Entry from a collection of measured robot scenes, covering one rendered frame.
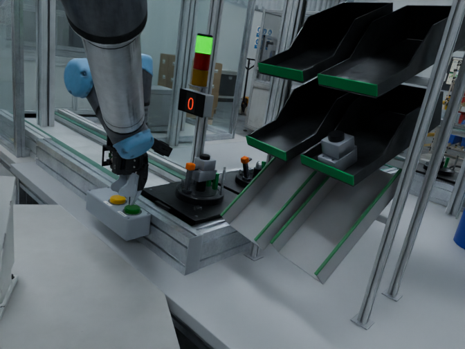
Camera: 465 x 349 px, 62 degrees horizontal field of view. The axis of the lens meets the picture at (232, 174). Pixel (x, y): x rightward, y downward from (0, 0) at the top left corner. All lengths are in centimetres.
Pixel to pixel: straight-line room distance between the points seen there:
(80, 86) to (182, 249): 43
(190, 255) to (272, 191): 25
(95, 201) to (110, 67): 60
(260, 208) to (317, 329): 29
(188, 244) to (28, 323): 35
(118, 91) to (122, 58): 8
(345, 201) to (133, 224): 51
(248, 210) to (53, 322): 47
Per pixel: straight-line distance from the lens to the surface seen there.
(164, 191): 114
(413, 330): 102
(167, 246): 99
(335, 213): 87
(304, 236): 86
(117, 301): 88
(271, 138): 89
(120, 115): 68
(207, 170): 109
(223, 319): 86
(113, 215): 104
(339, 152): 74
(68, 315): 86
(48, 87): 199
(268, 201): 93
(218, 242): 101
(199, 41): 126
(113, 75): 58
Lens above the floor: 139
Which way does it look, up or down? 18 degrees down
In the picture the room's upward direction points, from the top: 9 degrees clockwise
